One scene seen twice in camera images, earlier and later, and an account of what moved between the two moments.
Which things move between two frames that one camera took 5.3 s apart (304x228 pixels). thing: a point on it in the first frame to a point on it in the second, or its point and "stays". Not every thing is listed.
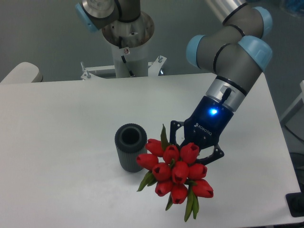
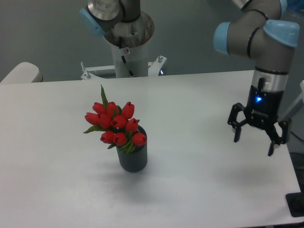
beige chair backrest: (23, 72) stays
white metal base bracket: (153, 71) stays
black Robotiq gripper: (204, 127) to (262, 109)
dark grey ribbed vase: (130, 139) stays
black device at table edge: (295, 202) stays
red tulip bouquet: (175, 173) to (120, 129)
